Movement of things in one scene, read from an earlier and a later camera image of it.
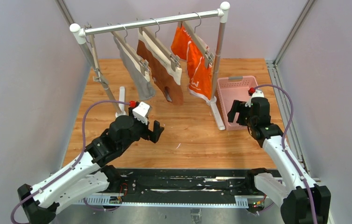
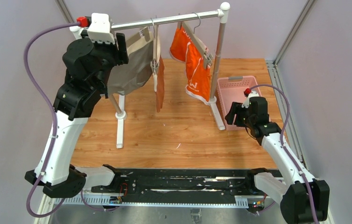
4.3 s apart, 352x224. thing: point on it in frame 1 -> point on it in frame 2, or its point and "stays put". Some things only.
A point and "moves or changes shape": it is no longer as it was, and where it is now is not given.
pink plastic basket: x=231 y=88 stays put
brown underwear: x=167 y=80 -> x=159 y=85
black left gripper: x=149 y=132 -> x=121 y=48
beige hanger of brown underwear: x=175 y=61 -> x=154 y=64
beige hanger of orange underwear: x=208 y=57 stays put
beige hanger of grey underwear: x=144 y=64 -> x=145 y=32
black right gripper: x=242 y=112 stays put
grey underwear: x=144 y=87 moves or changes shape
